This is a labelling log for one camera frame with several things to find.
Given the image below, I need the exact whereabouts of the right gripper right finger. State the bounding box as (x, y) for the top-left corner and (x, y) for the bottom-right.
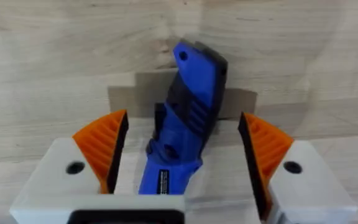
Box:
(237, 112), (358, 224)

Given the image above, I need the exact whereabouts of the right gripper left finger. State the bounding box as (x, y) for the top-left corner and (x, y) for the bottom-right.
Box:
(9, 109), (129, 224)

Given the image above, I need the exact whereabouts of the blue electric screwdriver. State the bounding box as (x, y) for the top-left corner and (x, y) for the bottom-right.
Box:
(138, 39), (229, 196)

